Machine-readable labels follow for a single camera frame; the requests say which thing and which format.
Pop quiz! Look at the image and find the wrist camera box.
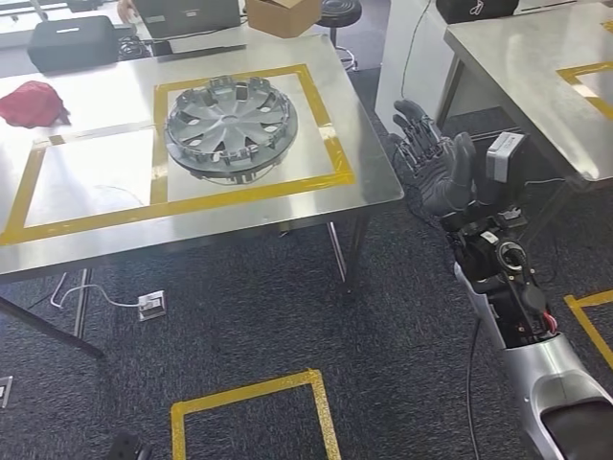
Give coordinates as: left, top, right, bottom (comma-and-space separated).
105, 432, 143, 460
474, 129, 533, 208

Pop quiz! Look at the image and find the red cloth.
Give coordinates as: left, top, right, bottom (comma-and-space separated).
0, 80, 72, 129

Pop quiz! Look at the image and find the black coiled cable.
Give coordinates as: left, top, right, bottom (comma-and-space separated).
117, 34, 154, 61

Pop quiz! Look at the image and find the brown cardboard box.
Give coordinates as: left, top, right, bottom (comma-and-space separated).
245, 0, 323, 39

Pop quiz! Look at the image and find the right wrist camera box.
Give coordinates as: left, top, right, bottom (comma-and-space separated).
474, 129, 533, 208

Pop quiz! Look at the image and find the grey plastic wheel hubcap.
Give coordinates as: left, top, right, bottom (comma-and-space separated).
164, 75, 299, 187

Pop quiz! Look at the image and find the black round stool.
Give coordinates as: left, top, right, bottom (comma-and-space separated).
316, 0, 363, 72

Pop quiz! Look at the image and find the open floor socket with plug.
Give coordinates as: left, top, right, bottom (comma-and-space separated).
137, 289, 167, 323

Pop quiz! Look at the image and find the white cabinet panel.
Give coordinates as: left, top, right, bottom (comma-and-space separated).
375, 0, 456, 136

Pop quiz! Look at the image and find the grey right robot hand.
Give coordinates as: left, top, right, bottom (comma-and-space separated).
388, 98, 479, 218

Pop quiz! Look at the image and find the white power cable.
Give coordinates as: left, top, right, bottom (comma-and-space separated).
50, 272, 141, 311

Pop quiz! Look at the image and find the yellow floor tape square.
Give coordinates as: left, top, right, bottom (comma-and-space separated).
564, 288, 613, 373
170, 369, 342, 460

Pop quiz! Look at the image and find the grey laptop computer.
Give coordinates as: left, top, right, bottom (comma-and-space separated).
133, 0, 242, 40

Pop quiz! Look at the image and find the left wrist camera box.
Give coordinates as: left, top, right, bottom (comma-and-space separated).
105, 432, 143, 460

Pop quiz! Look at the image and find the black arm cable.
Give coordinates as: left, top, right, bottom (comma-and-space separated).
464, 315, 483, 460

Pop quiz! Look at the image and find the steel workbench table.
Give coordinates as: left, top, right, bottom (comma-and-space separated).
434, 1, 613, 192
0, 34, 406, 360

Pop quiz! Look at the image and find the white desk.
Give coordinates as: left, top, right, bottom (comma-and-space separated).
0, 0, 250, 79

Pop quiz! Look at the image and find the black carrying case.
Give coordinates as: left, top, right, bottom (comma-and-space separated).
26, 15, 121, 73

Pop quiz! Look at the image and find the black bag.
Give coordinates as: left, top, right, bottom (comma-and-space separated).
435, 0, 520, 25

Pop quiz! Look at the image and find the yellow table tape rectangle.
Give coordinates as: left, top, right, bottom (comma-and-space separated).
555, 18, 613, 122
0, 124, 168, 247
152, 63, 357, 206

